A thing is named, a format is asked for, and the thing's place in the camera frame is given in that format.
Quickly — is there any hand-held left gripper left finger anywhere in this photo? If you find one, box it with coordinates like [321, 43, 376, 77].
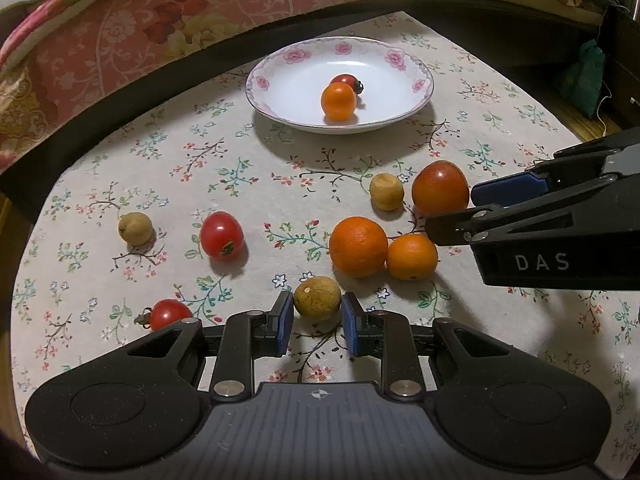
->
[107, 290, 296, 403]

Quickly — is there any large red tomato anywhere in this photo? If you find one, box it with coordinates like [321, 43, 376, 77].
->
[411, 160, 471, 217]

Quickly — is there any medium orange mandarin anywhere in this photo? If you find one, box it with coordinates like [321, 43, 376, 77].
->
[386, 233, 439, 281]

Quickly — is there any green cloth bag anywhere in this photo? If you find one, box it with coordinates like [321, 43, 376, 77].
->
[560, 40, 607, 118]

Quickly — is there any tan longan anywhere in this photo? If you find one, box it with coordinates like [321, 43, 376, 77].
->
[369, 173, 405, 211]
[293, 276, 342, 320]
[118, 212, 154, 246]

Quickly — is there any floral printed tablecloth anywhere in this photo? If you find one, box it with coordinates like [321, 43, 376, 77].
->
[10, 10, 640, 466]

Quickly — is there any smooth orange citrus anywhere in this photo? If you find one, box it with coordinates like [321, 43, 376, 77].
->
[321, 83, 358, 122]

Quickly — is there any small red tomato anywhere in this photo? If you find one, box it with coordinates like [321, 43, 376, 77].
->
[329, 74, 365, 96]
[200, 211, 245, 261]
[135, 299, 194, 333]

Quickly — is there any pink floral bedsheet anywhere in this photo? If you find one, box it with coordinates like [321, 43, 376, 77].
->
[0, 0, 616, 171]

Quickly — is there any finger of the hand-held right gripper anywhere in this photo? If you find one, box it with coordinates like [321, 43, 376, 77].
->
[470, 127, 640, 208]
[424, 172, 640, 248]

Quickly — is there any dark cabinet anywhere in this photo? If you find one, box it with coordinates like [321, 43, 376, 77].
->
[600, 0, 640, 131]

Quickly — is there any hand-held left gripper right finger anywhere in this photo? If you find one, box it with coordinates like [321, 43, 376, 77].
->
[341, 291, 531, 403]

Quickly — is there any large orange mandarin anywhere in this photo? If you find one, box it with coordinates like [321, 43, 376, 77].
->
[328, 216, 389, 279]

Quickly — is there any white cable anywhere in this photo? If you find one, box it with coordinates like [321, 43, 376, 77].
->
[595, 80, 613, 136]

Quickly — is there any white floral rimmed plate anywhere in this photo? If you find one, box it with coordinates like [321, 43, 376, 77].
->
[245, 36, 435, 135]

